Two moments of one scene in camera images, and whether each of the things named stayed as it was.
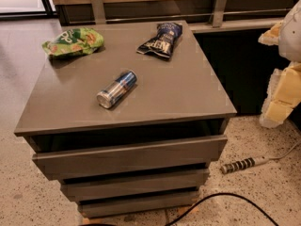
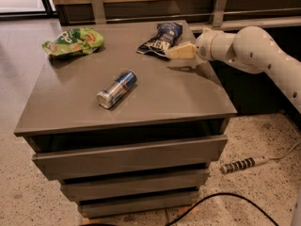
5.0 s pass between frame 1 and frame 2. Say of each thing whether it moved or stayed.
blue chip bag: stayed
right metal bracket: stayed
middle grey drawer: stayed
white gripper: moved
